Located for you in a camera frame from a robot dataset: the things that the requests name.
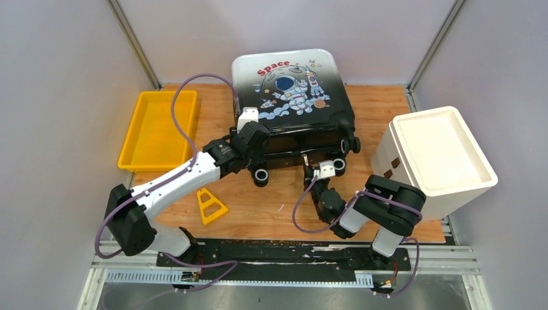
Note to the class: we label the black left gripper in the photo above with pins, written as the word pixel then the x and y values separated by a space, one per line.
pixel 258 154

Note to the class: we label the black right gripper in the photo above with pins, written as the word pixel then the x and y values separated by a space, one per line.
pixel 310 173

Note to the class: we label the silver zipper pull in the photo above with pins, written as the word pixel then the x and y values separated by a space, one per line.
pixel 305 159

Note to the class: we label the space astronaut hardshell suitcase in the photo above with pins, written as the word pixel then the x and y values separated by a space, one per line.
pixel 300 97

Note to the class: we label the white drawer storage box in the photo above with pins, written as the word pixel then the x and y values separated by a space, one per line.
pixel 435 151

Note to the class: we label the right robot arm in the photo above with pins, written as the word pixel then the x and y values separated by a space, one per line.
pixel 395 206

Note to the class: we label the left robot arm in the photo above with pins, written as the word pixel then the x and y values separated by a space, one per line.
pixel 130 213

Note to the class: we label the yellow triangular plastic stand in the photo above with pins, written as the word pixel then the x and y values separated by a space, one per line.
pixel 210 207

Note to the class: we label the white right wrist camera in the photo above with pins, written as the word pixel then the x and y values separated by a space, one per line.
pixel 324 170

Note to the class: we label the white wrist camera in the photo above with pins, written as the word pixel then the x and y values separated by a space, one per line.
pixel 324 170
pixel 249 114

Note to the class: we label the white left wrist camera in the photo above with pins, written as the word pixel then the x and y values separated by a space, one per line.
pixel 249 114

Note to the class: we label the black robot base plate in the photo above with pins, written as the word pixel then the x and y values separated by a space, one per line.
pixel 292 260

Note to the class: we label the slotted cable duct rail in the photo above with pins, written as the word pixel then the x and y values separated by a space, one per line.
pixel 180 277

